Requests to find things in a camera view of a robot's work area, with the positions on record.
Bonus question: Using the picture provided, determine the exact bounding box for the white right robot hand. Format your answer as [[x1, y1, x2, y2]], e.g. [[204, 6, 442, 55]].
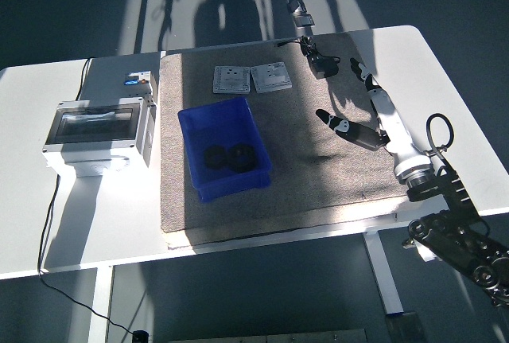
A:
[[315, 57, 434, 180]]

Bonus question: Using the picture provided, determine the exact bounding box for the black hexagonal nut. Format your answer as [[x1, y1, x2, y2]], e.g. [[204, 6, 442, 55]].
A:
[[226, 142, 259, 173], [203, 144, 230, 171]]

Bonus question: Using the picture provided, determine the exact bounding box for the blue plastic box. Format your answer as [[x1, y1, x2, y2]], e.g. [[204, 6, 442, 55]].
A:
[[177, 95, 274, 204]]

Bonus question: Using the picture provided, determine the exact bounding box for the black power adapter plug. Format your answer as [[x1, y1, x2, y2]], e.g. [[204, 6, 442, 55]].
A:
[[308, 54, 340, 80]]

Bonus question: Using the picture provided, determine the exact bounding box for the white socket panel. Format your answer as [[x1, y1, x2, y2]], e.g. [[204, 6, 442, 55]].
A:
[[250, 60, 293, 95], [212, 64, 251, 95]]

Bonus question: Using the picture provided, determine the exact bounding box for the shiny metal floor fixture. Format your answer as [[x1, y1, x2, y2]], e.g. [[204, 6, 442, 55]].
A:
[[286, 0, 317, 29]]

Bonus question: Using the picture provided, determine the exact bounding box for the white table leg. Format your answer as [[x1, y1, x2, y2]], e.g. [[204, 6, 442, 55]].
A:
[[363, 229, 405, 316], [87, 265, 115, 343]]

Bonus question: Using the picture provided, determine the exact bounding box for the grey-brown mat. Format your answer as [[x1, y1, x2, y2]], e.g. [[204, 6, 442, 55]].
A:
[[158, 31, 417, 249]]

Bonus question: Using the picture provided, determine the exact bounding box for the grey table foot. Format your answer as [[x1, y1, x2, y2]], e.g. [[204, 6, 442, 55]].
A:
[[384, 310, 425, 343]]

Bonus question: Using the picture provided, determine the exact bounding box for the small breaker with blue label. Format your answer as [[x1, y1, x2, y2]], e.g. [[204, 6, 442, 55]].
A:
[[122, 70, 159, 107]]

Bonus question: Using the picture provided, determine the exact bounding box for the black adapter cord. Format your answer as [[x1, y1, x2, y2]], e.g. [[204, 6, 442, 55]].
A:
[[274, 36, 343, 65]]

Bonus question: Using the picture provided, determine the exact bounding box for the white enclosure with clear lid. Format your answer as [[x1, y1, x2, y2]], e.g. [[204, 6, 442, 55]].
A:
[[41, 95, 157, 179]]

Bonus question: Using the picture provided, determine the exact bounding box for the thin black power cable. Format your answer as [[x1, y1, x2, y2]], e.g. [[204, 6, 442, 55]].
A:
[[37, 57, 138, 335]]

